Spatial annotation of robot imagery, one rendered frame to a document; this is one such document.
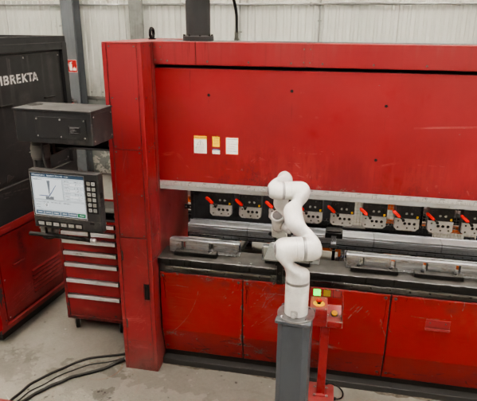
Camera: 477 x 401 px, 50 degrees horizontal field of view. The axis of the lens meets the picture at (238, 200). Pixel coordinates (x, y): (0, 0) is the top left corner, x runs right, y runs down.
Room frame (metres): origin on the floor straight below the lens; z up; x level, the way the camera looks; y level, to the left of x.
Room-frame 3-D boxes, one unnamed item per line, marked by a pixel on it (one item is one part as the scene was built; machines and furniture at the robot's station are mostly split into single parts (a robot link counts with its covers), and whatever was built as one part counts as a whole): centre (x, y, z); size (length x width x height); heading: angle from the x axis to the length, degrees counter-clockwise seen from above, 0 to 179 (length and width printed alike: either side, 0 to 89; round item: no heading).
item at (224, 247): (3.29, 0.23, 0.92); 0.50 x 0.06 x 0.10; 79
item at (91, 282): (3.82, 1.09, 0.50); 0.50 x 0.50 x 1.00; 79
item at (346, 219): (3.11, -0.68, 1.26); 0.15 x 0.09 x 0.17; 79
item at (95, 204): (2.86, 0.99, 1.42); 0.45 x 0.12 x 0.36; 76
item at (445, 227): (2.99, -1.27, 1.26); 0.15 x 0.09 x 0.17; 79
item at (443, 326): (2.83, -1.28, 0.59); 0.15 x 0.02 x 0.07; 79
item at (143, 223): (3.55, 0.61, 1.15); 0.85 x 0.25 x 2.30; 169
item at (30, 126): (2.95, 1.02, 1.53); 0.51 x 0.25 x 0.85; 76
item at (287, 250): (2.28, -0.27, 1.30); 0.19 x 0.12 x 0.24; 94
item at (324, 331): (2.77, -0.55, 0.39); 0.05 x 0.05 x 0.54; 81
